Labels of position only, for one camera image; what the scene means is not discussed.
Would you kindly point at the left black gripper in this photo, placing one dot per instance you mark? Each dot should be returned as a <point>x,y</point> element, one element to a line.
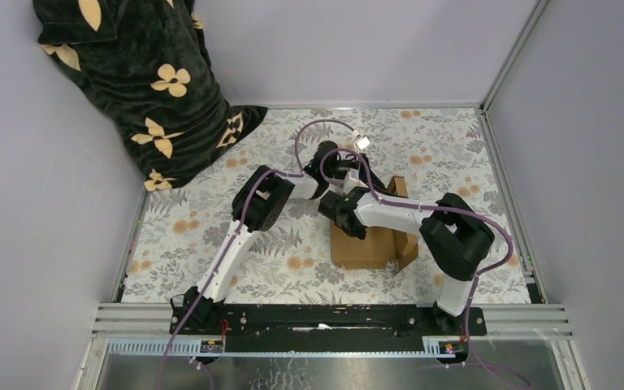
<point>371,176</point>

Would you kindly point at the brown cardboard paper box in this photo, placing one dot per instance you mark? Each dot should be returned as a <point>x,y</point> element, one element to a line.
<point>390,234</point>

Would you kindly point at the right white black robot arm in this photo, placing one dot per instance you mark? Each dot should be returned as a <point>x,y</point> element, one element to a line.
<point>457,238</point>

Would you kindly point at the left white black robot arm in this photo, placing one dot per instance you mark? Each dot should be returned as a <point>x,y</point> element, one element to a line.
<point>258,205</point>

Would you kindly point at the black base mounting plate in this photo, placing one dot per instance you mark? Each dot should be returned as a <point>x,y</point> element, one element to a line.
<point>275,328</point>

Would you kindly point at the floral patterned table mat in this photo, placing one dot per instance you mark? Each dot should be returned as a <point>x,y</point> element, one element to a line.
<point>436,150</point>

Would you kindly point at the black floral plush blanket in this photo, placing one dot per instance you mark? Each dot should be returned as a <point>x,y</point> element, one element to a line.
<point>145,65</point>

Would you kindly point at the aluminium frame rail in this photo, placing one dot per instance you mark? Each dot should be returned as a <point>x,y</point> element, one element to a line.
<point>144,329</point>

